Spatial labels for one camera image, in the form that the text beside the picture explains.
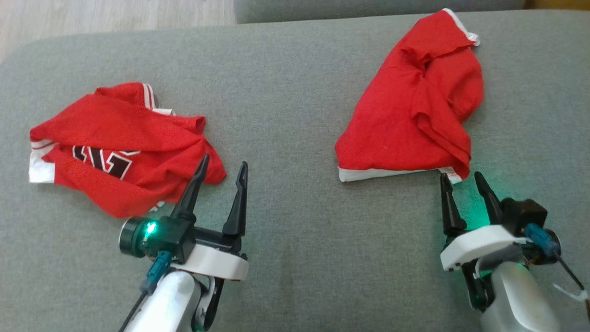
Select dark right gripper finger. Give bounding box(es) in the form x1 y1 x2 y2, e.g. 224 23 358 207
474 171 505 227
440 172 468 237

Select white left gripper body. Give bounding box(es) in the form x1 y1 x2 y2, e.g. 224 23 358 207
171 225 250 281

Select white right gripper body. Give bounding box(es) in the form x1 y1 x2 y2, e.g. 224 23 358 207
440 224 527 312

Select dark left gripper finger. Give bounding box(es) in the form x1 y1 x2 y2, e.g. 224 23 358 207
171 154 211 223
222 161 249 239

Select red basketball jersey with number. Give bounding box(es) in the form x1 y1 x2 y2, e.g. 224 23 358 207
28 82 228 219

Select red shorts with white trim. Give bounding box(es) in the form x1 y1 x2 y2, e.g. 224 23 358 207
334 8 485 184

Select grey sofa seat cushion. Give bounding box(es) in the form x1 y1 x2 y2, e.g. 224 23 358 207
0 9 590 332

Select grey sofa back cushion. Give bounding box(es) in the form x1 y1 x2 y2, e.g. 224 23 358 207
233 0 527 25

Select black cable with teal plug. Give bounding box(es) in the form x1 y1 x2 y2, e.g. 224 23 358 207
525 223 590 302
118 251 173 332

